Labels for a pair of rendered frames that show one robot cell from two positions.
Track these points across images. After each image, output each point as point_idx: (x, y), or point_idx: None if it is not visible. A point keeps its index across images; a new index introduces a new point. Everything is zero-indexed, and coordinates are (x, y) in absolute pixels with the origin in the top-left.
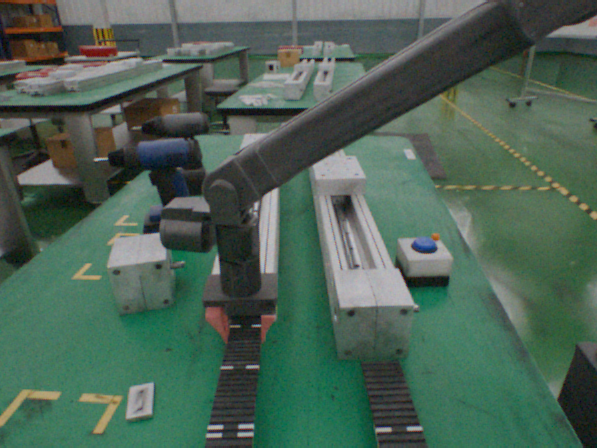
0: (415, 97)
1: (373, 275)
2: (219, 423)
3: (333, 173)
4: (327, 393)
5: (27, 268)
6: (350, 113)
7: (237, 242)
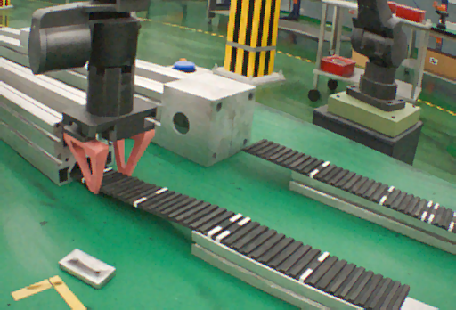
0: None
1: (199, 79)
2: (211, 228)
3: None
4: (232, 189)
5: None
6: None
7: (131, 37)
